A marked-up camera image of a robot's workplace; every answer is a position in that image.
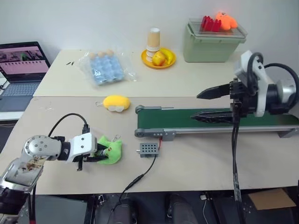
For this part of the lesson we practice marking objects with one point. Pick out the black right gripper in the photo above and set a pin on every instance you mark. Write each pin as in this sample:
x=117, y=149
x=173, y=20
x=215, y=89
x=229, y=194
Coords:
x=243, y=98

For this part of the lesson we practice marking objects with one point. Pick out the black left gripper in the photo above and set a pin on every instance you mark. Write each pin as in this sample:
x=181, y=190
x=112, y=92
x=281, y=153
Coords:
x=80, y=161

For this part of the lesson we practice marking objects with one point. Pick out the green plush toy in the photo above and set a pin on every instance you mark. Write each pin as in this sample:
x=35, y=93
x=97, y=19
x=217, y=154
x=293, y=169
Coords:
x=113, y=151

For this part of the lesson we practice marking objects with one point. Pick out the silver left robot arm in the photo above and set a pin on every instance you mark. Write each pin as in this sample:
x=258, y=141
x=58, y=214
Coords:
x=35, y=145

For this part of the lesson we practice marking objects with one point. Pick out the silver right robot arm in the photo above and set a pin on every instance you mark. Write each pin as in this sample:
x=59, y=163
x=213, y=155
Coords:
x=286, y=89

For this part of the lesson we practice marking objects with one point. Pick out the silver keyring on green toy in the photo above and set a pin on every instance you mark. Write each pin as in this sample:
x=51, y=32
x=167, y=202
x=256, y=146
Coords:
x=116, y=137

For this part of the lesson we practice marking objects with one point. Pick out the green conveyor belt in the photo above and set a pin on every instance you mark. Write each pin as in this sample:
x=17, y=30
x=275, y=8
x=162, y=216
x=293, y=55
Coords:
x=168, y=119

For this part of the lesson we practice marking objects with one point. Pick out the silver keyring on yellow toy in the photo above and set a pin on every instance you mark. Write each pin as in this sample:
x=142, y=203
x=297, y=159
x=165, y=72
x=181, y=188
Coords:
x=100, y=104

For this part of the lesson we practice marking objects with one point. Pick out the yellow plush toy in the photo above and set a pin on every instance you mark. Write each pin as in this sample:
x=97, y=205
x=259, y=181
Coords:
x=116, y=100

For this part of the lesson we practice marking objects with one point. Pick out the red plastic toy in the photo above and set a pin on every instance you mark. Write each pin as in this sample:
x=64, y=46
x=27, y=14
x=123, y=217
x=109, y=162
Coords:
x=210, y=23

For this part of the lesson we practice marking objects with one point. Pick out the orange plush toy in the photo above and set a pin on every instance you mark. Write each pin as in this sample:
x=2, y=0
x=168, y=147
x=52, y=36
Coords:
x=227, y=21

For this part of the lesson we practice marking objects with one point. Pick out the grey perforated control box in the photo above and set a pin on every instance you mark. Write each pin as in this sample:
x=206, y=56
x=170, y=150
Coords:
x=148, y=149

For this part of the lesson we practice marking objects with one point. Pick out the pale green storage bin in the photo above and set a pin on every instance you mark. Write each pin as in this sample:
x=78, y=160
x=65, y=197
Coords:
x=205, y=50

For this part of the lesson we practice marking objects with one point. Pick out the dark rounded shape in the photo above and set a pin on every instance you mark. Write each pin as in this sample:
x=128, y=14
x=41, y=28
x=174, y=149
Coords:
x=180, y=210
x=122, y=212

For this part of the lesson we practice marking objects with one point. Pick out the yellow banana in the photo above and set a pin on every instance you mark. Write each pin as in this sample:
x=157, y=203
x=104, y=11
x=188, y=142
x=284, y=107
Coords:
x=170, y=55

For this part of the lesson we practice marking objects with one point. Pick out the red yellow apple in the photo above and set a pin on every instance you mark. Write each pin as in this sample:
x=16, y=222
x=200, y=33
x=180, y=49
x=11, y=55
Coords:
x=158, y=58

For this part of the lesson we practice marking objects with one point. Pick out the clear bin lid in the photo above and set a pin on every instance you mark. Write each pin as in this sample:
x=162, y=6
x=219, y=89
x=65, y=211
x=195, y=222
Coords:
x=238, y=32

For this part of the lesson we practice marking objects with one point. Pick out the yellow plate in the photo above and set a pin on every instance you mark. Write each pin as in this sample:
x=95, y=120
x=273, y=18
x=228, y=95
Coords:
x=146, y=61

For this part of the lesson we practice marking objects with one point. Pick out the blue egg tray in plastic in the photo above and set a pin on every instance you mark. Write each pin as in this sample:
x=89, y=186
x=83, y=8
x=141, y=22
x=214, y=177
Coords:
x=126, y=74

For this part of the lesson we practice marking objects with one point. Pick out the stacked paper cups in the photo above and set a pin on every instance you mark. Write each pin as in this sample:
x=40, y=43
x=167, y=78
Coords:
x=153, y=38

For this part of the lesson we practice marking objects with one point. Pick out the small white plug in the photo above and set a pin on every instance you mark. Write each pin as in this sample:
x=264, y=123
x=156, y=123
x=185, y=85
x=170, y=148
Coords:
x=203, y=197

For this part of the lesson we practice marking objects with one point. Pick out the small dark screws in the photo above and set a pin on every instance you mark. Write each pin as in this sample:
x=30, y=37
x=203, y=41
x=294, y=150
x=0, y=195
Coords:
x=70, y=63

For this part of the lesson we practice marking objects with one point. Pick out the brown egg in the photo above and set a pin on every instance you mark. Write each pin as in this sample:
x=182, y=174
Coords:
x=101, y=54
x=92, y=55
x=108, y=51

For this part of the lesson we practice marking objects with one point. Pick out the open laptop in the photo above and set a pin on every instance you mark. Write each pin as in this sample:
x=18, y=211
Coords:
x=21, y=77

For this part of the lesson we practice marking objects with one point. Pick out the brown cardboard piece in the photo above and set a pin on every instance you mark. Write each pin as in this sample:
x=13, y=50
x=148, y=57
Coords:
x=271, y=199

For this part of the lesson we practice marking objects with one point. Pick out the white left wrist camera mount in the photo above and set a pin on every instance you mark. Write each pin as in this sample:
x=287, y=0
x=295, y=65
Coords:
x=81, y=142

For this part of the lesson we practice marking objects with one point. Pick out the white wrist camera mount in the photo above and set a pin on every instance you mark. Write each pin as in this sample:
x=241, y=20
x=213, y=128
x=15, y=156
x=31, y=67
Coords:
x=81, y=142
x=261, y=77

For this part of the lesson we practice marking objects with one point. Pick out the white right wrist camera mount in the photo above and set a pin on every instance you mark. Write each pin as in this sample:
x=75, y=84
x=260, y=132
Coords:
x=261, y=77

